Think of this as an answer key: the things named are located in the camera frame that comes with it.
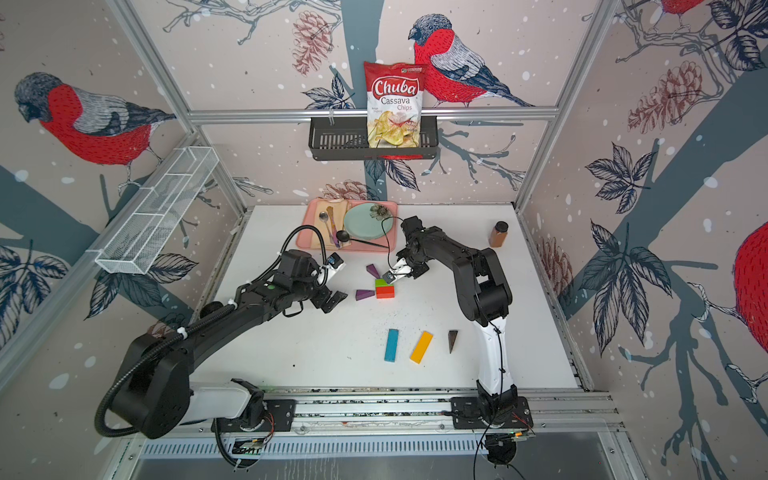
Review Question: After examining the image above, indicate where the brown spice bottle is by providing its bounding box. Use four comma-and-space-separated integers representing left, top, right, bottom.
489, 221, 509, 248

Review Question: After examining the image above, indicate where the black lid shaker jar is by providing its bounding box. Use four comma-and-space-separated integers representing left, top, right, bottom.
199, 301, 223, 319

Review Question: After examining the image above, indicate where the red rectangular block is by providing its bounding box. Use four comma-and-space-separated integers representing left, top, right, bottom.
375, 286, 395, 299

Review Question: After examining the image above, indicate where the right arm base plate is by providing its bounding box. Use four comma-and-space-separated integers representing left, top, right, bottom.
448, 397, 534, 431

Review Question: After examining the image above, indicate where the gold purple knife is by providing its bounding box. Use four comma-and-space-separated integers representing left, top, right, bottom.
326, 206, 341, 249

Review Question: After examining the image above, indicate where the purple triangle block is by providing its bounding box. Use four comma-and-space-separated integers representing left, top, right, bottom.
355, 290, 376, 301
366, 264, 381, 279

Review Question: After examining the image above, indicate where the black wall basket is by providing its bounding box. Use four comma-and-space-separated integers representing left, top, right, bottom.
308, 116, 439, 161

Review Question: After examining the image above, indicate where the beige napkin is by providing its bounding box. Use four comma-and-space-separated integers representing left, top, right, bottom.
309, 199, 349, 250

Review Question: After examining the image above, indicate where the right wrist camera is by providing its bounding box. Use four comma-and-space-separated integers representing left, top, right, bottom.
381, 263, 412, 284

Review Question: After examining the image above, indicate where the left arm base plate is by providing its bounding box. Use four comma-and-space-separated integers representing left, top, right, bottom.
212, 399, 297, 433

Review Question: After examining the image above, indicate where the mint green flower plate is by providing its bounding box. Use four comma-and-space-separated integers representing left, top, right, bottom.
344, 202, 394, 240

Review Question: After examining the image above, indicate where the white wire wall basket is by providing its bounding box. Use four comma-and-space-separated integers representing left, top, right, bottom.
95, 146, 219, 274

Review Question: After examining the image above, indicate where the silver spoon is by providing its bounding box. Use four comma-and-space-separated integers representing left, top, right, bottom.
318, 211, 339, 248

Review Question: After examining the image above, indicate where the Chuba cassava chips bag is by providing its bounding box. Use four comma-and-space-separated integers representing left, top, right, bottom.
364, 62, 426, 148

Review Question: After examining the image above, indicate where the pink tray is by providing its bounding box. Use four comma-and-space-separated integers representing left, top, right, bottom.
302, 199, 399, 253

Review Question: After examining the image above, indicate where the black spoon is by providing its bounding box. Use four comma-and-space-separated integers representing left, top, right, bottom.
335, 230, 389, 249

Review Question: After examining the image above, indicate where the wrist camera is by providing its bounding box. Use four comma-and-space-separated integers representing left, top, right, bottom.
322, 252, 345, 281
381, 263, 412, 284

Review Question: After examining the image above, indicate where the teal long block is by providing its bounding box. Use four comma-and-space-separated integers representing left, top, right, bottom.
384, 329, 399, 363

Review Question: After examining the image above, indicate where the yellow long block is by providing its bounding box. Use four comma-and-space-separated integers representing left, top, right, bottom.
409, 331, 434, 364

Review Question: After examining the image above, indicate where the dark brown triangle block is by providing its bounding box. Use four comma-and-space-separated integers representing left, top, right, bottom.
448, 330, 459, 354

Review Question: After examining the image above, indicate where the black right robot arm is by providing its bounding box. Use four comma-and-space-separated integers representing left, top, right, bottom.
389, 216, 519, 427

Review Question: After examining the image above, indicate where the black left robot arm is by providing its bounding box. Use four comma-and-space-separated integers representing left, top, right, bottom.
94, 246, 346, 439

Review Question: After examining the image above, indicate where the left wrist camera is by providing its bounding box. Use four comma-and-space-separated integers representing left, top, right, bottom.
322, 252, 345, 281

